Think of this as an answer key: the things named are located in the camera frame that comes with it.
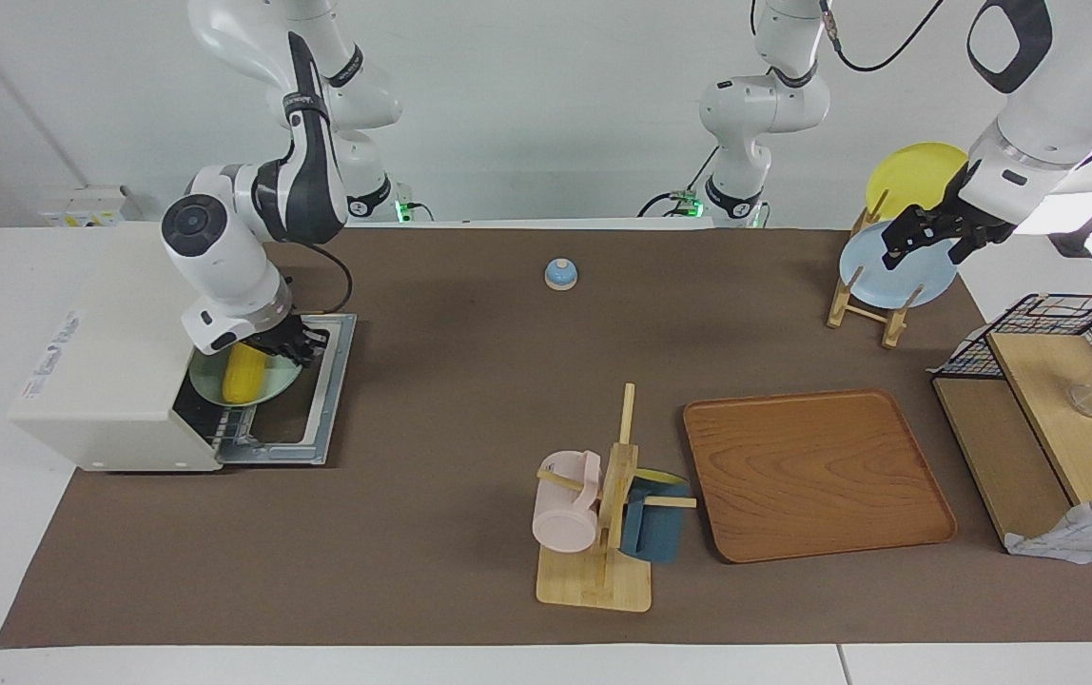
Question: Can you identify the pale green plate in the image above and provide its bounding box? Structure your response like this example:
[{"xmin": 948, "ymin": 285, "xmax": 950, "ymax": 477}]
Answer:
[{"xmin": 188, "ymin": 344, "xmax": 303, "ymax": 408}]

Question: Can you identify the oven door with handle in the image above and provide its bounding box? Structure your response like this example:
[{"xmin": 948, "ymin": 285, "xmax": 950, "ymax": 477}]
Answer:
[{"xmin": 218, "ymin": 314, "xmax": 358, "ymax": 467}]

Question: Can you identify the yellow corn cob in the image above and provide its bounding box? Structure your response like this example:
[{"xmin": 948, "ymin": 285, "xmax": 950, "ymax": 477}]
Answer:
[{"xmin": 223, "ymin": 342, "xmax": 269, "ymax": 402}]

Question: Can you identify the white toaster oven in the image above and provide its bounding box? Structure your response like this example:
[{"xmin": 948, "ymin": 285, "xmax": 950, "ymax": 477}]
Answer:
[{"xmin": 9, "ymin": 224, "xmax": 224, "ymax": 474}]

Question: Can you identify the light blue plate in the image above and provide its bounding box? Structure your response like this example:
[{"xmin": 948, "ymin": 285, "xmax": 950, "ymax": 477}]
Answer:
[{"xmin": 839, "ymin": 221, "xmax": 959, "ymax": 310}]

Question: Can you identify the yellow plate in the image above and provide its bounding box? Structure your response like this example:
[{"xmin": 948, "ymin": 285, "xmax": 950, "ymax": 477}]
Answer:
[{"xmin": 866, "ymin": 143, "xmax": 969, "ymax": 225}]

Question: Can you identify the wooden plate rack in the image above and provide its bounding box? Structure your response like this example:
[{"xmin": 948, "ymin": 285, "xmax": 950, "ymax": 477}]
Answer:
[{"xmin": 827, "ymin": 190, "xmax": 925, "ymax": 349}]

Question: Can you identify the brown table mat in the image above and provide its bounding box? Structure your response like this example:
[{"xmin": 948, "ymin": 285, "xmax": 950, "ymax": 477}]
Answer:
[{"xmin": 0, "ymin": 226, "xmax": 1092, "ymax": 649}]

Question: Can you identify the white power strip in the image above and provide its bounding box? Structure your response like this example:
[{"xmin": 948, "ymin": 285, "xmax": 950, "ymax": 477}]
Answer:
[{"xmin": 40, "ymin": 186, "xmax": 144, "ymax": 228}]

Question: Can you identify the brown wooden tray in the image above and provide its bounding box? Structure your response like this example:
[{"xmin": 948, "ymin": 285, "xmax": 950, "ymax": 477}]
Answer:
[{"xmin": 682, "ymin": 388, "xmax": 958, "ymax": 564}]

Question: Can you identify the pink mug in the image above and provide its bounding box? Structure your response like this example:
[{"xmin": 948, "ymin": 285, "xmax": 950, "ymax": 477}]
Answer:
[{"xmin": 532, "ymin": 451, "xmax": 602, "ymax": 554}]

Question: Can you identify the white checked cloth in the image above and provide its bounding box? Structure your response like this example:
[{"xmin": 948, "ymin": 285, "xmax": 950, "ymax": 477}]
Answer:
[{"xmin": 1003, "ymin": 490, "xmax": 1092, "ymax": 566}]

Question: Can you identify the wooden mug tree stand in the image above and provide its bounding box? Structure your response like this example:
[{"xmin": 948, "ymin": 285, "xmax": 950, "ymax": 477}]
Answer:
[{"xmin": 536, "ymin": 383, "xmax": 698, "ymax": 613}]

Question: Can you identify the dark blue mug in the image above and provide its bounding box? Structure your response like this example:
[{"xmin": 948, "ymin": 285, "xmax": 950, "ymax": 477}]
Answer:
[{"xmin": 619, "ymin": 469, "xmax": 692, "ymax": 564}]

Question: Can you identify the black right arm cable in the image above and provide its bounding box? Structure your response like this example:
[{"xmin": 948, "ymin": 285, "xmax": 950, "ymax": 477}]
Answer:
[{"xmin": 294, "ymin": 242, "xmax": 355, "ymax": 317}]

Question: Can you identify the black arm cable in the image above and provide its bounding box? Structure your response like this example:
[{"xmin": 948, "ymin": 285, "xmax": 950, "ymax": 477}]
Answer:
[
  {"xmin": 817, "ymin": 0, "xmax": 946, "ymax": 73},
  {"xmin": 294, "ymin": 242, "xmax": 355, "ymax": 317}
]

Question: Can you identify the black wire basket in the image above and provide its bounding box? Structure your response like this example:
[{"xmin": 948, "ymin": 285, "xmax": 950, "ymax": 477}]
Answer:
[{"xmin": 931, "ymin": 294, "xmax": 1092, "ymax": 439}]

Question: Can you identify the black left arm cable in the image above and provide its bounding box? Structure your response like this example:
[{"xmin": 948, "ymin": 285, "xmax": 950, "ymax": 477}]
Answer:
[{"xmin": 817, "ymin": 0, "xmax": 946, "ymax": 73}]

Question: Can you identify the black left base cable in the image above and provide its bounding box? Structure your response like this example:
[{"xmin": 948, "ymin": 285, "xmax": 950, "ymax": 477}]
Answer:
[{"xmin": 638, "ymin": 147, "xmax": 720, "ymax": 219}]

